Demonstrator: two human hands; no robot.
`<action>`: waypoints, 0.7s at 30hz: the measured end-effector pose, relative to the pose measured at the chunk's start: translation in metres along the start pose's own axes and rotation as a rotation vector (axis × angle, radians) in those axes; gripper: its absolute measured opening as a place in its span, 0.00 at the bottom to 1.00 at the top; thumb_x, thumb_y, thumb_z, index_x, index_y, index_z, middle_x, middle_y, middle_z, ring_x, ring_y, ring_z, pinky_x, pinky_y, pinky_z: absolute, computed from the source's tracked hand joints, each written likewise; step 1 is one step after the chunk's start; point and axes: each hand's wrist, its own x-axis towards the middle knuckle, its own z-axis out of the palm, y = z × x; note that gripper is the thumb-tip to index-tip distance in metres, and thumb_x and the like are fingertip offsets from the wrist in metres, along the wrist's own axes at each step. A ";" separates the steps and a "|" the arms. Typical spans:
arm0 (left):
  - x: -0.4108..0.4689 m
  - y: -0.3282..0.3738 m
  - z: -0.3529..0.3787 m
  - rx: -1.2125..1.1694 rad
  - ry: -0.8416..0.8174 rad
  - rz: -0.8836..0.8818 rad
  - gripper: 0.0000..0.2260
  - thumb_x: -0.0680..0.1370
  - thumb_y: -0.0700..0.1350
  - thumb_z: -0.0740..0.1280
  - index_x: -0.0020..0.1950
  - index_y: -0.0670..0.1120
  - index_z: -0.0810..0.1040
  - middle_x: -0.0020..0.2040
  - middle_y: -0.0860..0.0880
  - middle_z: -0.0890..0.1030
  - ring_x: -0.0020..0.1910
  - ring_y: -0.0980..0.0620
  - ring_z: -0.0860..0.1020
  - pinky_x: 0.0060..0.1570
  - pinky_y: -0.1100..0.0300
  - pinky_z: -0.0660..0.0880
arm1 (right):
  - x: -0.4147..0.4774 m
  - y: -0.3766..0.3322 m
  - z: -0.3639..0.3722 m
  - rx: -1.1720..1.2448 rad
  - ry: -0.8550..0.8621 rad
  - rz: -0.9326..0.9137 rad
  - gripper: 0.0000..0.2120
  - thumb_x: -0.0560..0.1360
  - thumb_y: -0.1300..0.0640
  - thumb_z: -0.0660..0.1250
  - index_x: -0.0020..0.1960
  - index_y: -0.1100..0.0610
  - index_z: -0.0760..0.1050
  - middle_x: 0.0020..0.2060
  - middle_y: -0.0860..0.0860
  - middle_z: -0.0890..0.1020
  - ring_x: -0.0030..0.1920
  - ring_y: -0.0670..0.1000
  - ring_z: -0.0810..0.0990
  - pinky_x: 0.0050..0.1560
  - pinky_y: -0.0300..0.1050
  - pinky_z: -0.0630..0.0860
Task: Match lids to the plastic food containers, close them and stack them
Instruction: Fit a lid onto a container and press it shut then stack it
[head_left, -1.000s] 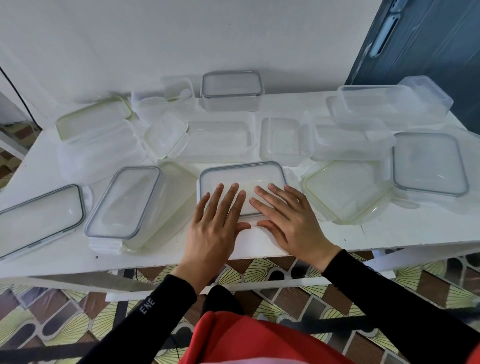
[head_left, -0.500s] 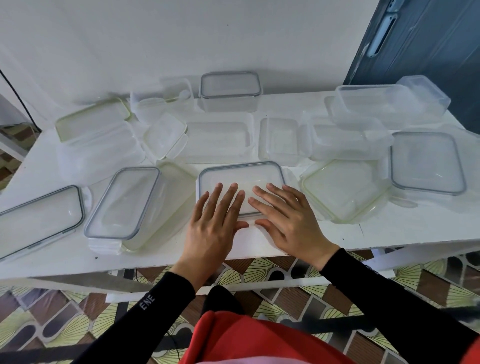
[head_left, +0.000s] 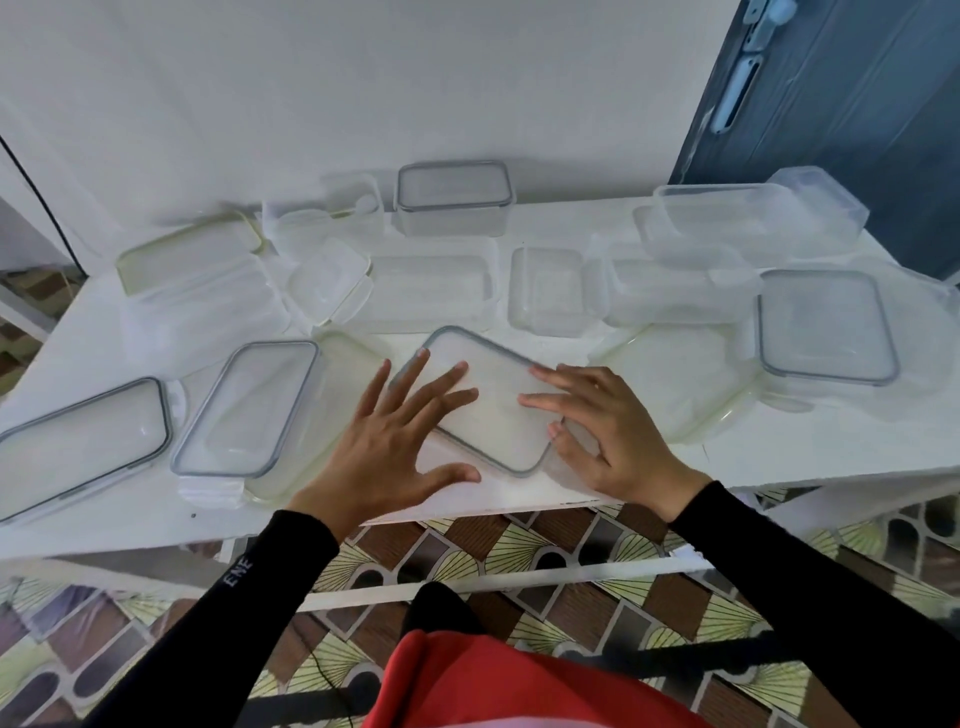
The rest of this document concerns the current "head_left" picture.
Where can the person's right hand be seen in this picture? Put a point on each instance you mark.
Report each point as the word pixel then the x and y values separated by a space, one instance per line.
pixel 626 442

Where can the person's left hand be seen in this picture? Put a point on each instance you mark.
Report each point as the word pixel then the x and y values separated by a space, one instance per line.
pixel 375 457

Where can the person's right middle finger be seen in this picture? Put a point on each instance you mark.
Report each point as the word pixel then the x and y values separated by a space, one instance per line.
pixel 562 379

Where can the person's left thumb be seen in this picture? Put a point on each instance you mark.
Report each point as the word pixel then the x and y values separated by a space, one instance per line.
pixel 446 477

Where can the person's left middle finger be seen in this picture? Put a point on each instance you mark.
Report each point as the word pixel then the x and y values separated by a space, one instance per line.
pixel 439 394

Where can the person's left little finger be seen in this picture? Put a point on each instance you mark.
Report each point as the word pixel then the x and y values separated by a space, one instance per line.
pixel 373 390

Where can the person's right thumb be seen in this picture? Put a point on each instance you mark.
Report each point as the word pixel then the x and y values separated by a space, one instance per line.
pixel 568 448

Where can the clear lid with grey seal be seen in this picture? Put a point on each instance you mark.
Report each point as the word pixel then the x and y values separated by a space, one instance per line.
pixel 75 442
pixel 244 409
pixel 495 405

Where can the person's left forearm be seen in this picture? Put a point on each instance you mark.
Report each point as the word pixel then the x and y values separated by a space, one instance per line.
pixel 225 622

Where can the person's right forearm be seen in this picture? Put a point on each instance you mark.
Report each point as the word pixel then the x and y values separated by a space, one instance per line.
pixel 810 600

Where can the clear container with greenish rim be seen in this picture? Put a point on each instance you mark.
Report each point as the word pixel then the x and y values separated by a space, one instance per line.
pixel 349 375

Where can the small clear plastic container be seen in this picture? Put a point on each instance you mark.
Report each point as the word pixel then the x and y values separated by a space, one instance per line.
pixel 547 292
pixel 322 217

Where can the rectangular clear plastic container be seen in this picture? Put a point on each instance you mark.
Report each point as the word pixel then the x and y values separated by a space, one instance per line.
pixel 675 292
pixel 431 289

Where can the clear lid with green seal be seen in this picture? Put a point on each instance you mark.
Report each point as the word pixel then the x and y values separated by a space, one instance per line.
pixel 675 379
pixel 187 251

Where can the small square clear lid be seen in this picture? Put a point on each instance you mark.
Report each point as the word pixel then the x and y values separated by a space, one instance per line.
pixel 328 279

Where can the large clear plastic container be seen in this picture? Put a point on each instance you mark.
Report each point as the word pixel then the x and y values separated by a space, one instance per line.
pixel 206 315
pixel 926 337
pixel 724 221

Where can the lidded clear container grey seal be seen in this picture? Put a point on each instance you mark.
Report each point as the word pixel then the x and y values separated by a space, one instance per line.
pixel 454 196

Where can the red garment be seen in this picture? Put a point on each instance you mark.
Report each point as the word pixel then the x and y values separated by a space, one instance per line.
pixel 517 686

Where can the large clear lid grey seal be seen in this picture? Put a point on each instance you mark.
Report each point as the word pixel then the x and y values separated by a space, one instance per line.
pixel 825 326

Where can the dark blue door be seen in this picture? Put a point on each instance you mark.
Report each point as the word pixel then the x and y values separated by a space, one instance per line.
pixel 855 97

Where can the white table frame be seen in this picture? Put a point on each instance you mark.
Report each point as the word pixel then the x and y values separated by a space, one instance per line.
pixel 525 581

